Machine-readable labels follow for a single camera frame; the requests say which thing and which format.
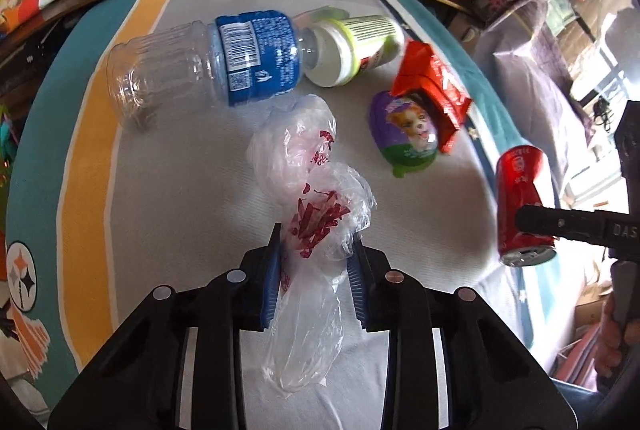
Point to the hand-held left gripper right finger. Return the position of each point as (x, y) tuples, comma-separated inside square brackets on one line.
[(360, 290)]

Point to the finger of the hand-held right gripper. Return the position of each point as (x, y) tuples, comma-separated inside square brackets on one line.
[(550, 222)]

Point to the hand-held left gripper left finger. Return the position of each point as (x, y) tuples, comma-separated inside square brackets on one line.
[(267, 290)]

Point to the red cola can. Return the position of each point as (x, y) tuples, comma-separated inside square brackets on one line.
[(520, 180)]

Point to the clear plastic bag red print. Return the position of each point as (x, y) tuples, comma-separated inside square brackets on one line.
[(320, 215)]

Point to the purple egg toy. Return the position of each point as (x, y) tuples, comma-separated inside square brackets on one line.
[(400, 130)]

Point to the orange snack wrapper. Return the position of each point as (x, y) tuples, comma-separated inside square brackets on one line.
[(430, 75)]

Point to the clear bottle blue label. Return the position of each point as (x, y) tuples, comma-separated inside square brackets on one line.
[(200, 60)]

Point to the white bottle green label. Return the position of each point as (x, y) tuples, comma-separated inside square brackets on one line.
[(350, 50)]

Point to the person's right hand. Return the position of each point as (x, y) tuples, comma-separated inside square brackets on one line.
[(607, 340)]

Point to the teal printed tablecloth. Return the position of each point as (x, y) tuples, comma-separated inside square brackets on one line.
[(175, 185)]

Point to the multicoloured toy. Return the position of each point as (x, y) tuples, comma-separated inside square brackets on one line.
[(9, 145)]

